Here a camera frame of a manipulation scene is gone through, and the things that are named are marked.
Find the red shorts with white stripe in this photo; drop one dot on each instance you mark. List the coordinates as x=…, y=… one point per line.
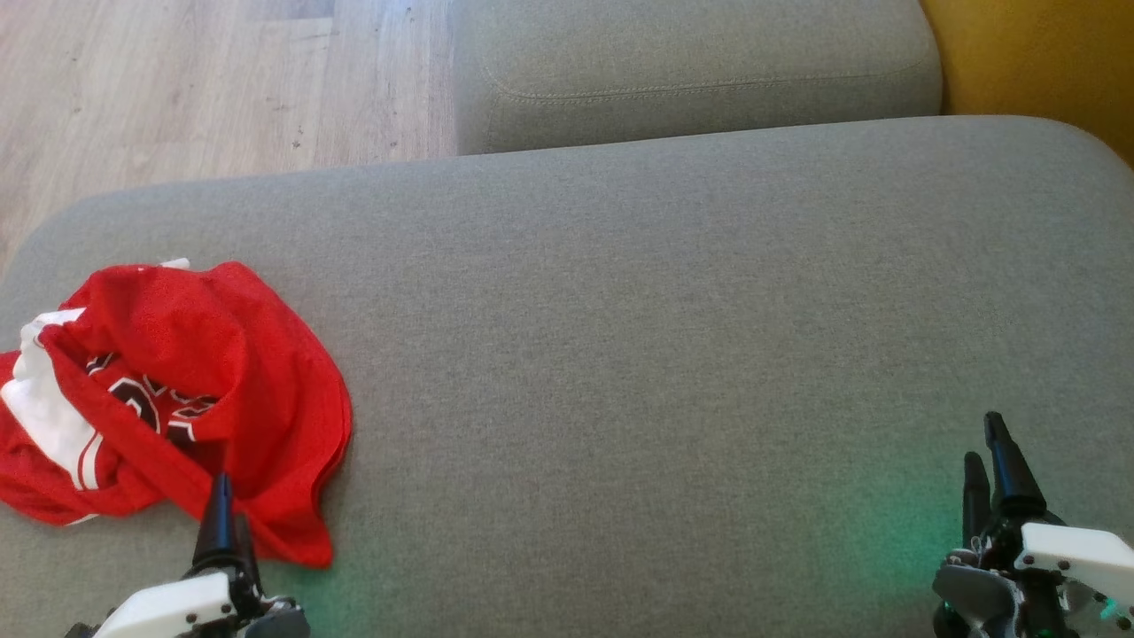
x=275, y=399

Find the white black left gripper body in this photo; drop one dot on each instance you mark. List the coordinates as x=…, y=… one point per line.
x=168, y=611

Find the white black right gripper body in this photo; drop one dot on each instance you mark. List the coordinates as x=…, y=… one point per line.
x=1072, y=554

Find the large grey sofa seat cushion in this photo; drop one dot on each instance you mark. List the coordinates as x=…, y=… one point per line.
x=620, y=354

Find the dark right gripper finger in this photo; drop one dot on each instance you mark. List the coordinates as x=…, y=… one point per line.
x=1010, y=470
x=975, y=501

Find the wide yellow sofa backrest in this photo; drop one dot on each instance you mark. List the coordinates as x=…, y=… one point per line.
x=1045, y=62

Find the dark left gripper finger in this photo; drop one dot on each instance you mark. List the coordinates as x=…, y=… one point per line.
x=218, y=527
x=248, y=558

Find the medium grey sofa seat cushion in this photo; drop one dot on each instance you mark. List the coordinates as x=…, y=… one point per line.
x=691, y=71

